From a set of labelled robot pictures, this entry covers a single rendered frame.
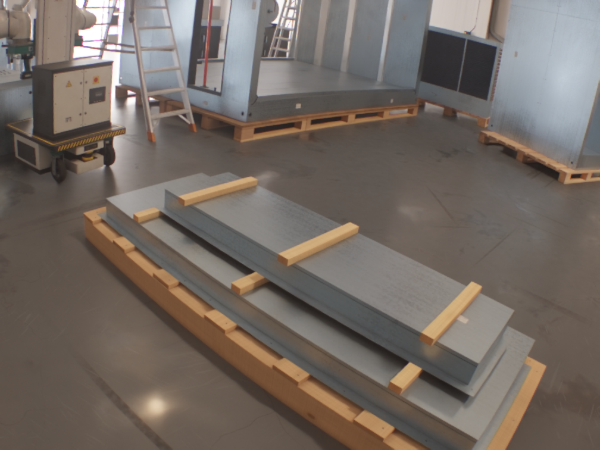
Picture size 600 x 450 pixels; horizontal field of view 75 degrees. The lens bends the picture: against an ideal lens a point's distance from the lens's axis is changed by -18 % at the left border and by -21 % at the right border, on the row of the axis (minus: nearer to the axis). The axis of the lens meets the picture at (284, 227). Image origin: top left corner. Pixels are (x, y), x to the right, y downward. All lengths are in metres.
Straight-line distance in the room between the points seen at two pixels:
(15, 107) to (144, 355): 2.93
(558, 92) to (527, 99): 0.53
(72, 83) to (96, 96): 0.26
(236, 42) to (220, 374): 3.39
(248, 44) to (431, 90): 4.44
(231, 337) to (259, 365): 0.16
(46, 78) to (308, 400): 2.71
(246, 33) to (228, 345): 3.22
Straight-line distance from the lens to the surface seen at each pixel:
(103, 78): 3.59
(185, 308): 1.96
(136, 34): 4.62
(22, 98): 4.31
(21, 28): 3.78
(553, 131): 6.40
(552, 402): 2.19
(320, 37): 8.23
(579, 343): 2.69
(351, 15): 7.89
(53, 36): 3.81
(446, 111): 8.11
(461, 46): 8.05
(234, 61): 4.58
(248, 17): 4.45
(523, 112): 6.66
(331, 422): 1.62
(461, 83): 8.06
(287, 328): 1.68
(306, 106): 5.12
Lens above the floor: 1.28
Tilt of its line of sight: 26 degrees down
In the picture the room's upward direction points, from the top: 8 degrees clockwise
